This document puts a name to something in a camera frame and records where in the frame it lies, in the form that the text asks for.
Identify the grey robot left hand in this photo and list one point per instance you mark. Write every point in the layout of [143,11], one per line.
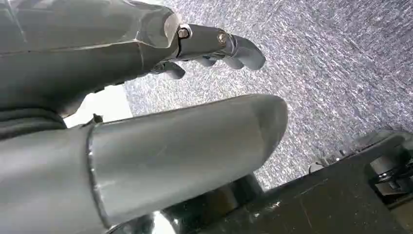
[96,55]

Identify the ribbed grey left arm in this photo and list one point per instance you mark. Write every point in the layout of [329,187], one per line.
[25,124]

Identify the white desk panel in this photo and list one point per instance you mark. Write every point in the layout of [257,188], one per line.
[103,106]

